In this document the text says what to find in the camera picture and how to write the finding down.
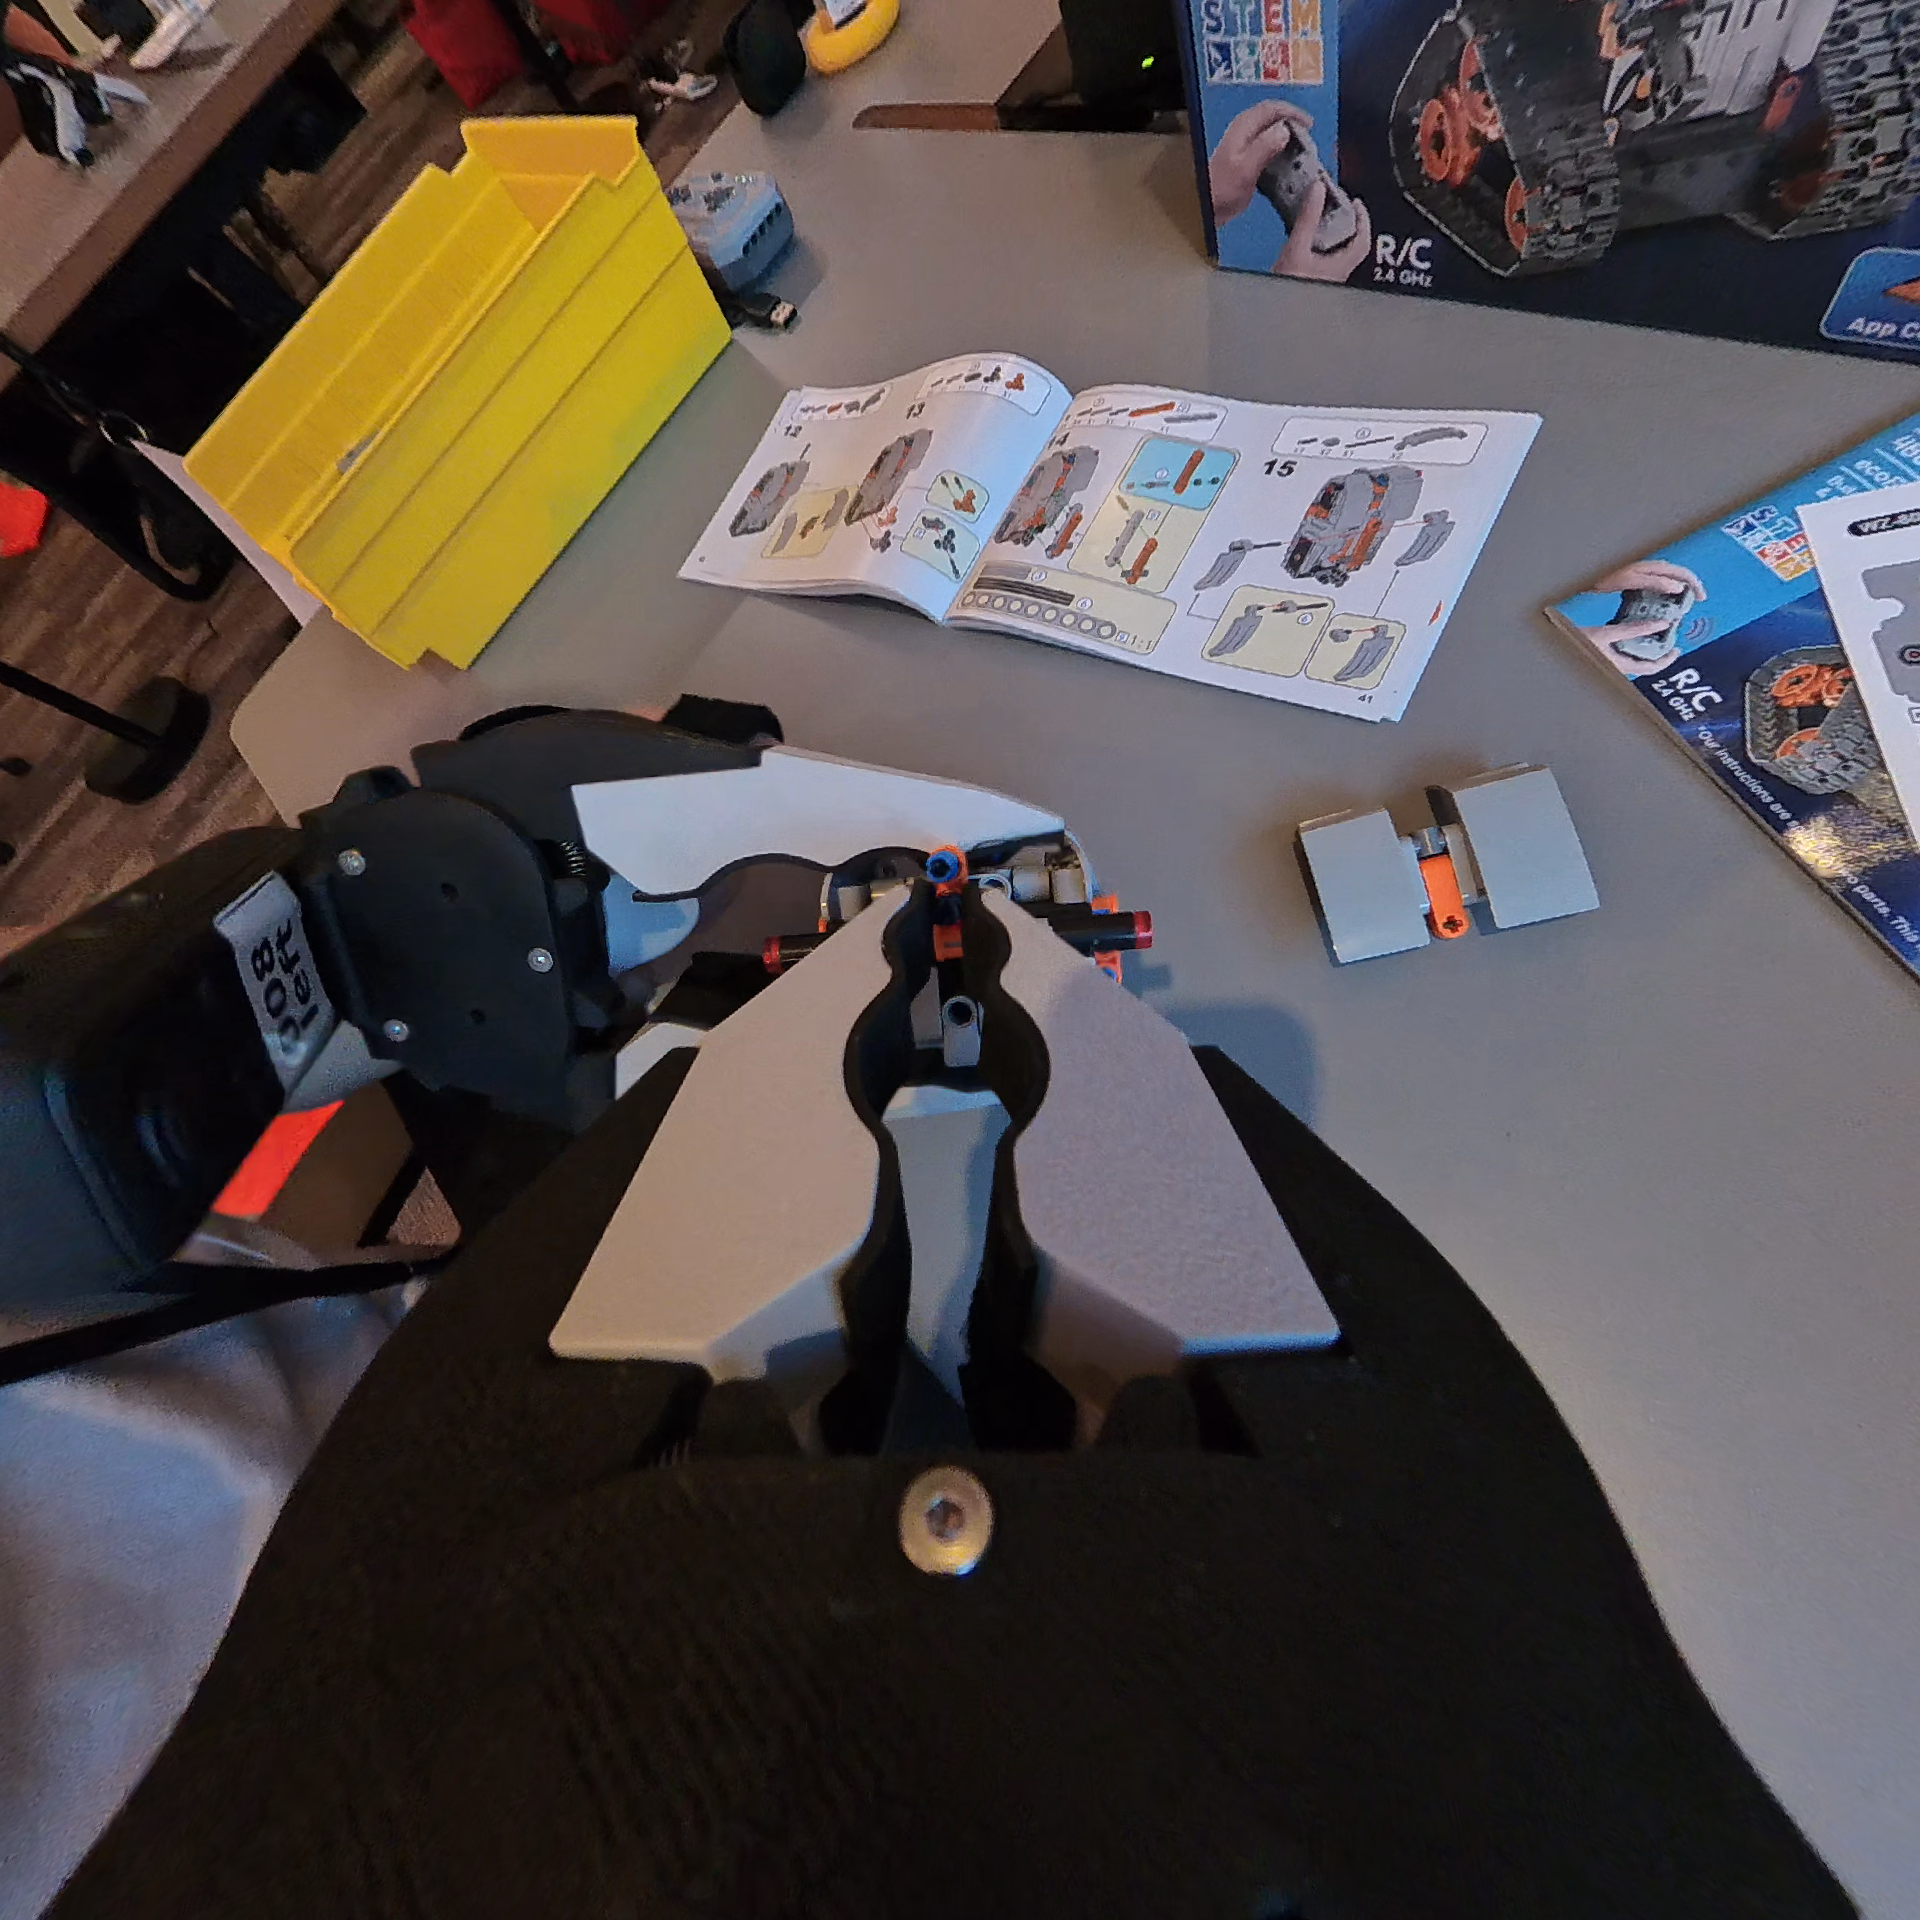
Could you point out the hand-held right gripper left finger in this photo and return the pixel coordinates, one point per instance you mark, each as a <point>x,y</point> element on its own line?
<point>722,1200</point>

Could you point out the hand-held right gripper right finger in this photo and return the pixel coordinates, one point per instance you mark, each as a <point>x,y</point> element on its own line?
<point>1186,1200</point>

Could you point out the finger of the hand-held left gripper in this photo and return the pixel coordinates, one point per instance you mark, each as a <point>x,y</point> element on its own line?
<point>653,1061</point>
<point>810,802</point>

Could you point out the grey building block model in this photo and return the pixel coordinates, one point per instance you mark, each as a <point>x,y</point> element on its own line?
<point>1051,885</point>

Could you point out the grey curved panel block piece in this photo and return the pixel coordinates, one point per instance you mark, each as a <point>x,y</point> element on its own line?
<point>1365,885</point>

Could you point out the white instruction booklet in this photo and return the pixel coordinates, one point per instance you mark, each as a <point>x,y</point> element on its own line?
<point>1291,525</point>

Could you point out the grey desk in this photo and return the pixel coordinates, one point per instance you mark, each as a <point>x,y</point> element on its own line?
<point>1576,1200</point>

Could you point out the black USB plug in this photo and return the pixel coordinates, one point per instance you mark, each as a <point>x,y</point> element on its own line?
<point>765,310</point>

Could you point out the yellow plastic bin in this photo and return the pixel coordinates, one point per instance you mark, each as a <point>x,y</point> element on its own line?
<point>494,405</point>

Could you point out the grey battery hub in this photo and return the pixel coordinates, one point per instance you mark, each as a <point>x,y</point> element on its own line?
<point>734,224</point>

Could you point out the person's white shirt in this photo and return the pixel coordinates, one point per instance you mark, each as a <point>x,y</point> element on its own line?
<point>135,1575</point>

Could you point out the blue manual booklet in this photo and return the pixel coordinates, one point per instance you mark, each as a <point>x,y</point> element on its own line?
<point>1725,705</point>

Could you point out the black round speaker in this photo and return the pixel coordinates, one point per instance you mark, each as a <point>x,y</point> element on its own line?
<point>773,60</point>

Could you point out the yellow tape roll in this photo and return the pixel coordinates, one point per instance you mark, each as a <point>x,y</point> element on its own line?
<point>854,41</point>

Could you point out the black charger box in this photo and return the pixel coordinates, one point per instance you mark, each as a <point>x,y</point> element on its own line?
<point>1119,60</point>

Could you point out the brown side table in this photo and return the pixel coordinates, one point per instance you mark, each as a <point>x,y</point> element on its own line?
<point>90,194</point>

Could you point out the red bag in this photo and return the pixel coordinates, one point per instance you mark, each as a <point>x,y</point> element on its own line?
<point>494,23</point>

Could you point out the grey orange sticker sheet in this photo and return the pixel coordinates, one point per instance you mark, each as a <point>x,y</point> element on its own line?
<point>1876,600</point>

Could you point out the blue toy robot kit box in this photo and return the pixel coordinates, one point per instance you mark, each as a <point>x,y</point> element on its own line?
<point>1576,150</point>

